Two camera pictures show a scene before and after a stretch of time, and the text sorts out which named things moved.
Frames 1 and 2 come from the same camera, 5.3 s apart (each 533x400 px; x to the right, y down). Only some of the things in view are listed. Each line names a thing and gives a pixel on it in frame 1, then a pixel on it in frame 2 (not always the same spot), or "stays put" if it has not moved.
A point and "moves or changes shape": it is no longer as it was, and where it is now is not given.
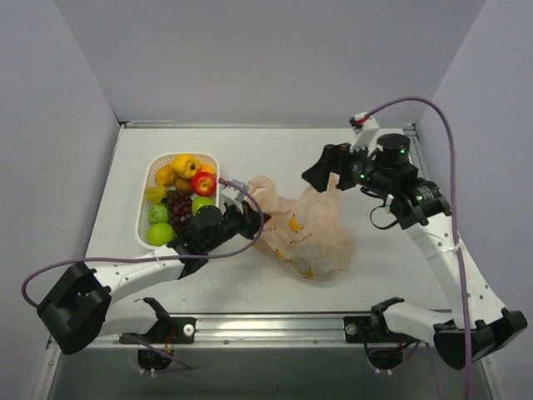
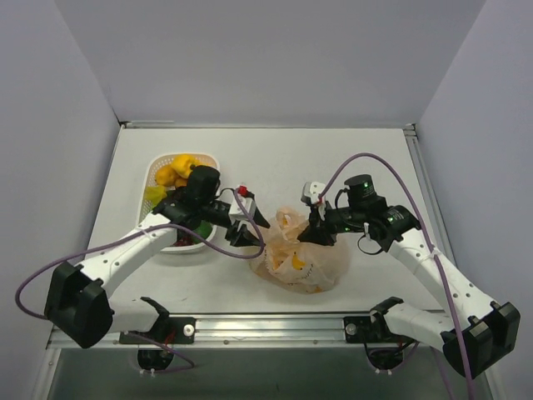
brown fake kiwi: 182,185 stays put
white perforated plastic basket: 151,163 stays put
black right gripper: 341,165 → 318,222
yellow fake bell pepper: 186,165 stays put
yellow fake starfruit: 155,193 stays put
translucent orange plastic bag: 312,234 moves or changes shape
